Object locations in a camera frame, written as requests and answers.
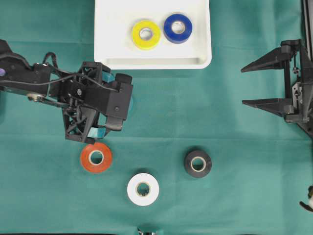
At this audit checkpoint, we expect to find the black aluminium frame rail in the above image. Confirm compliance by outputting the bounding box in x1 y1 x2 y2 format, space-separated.
302 0 313 61

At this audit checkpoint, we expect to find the black camera cable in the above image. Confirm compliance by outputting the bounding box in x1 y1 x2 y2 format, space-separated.
0 51 123 94

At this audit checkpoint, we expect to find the white tape roll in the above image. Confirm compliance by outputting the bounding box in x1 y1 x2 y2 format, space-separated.
127 173 159 206

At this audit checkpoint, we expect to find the blue tape roll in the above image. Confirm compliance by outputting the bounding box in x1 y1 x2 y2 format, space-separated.
163 14 193 44

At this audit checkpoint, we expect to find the red tape roll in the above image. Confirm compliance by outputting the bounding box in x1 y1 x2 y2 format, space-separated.
80 142 113 174

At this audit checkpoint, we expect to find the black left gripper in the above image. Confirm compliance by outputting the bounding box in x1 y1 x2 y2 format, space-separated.
47 62 114 144

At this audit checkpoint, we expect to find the white black object at edge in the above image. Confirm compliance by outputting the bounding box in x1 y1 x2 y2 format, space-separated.
299 186 313 212

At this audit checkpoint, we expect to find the metal stand at bottom edge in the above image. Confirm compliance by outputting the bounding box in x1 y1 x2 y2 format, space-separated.
137 227 157 235

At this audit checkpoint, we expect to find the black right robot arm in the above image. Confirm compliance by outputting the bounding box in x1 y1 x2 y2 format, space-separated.
241 39 313 138

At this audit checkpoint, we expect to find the teal tape roll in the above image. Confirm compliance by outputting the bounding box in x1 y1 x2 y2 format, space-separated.
128 96 134 114

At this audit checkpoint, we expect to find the white plastic tray case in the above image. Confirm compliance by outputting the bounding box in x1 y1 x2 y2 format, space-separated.
94 0 212 70

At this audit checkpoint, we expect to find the black tape roll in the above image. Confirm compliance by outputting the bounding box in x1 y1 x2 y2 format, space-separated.
184 150 212 178

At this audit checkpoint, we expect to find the yellow tape roll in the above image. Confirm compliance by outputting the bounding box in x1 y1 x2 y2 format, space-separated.
132 20 161 50

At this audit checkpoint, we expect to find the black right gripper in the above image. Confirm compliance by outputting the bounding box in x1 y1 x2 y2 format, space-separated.
241 39 313 123

